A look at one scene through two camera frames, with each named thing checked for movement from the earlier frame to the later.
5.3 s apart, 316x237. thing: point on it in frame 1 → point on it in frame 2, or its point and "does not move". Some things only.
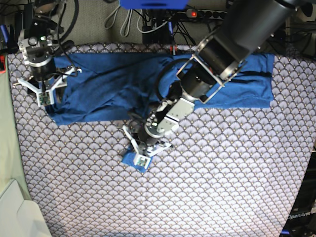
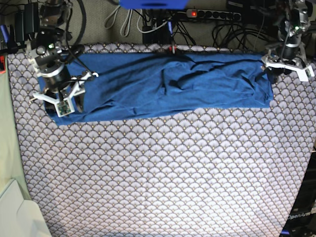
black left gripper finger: (59, 94) → (79, 99)
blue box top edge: (154, 4) does not move
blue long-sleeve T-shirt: (108, 86) does not move
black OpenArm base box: (301, 221) does not move
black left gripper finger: (29, 92) → (50, 107)
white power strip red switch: (206, 14) does not move
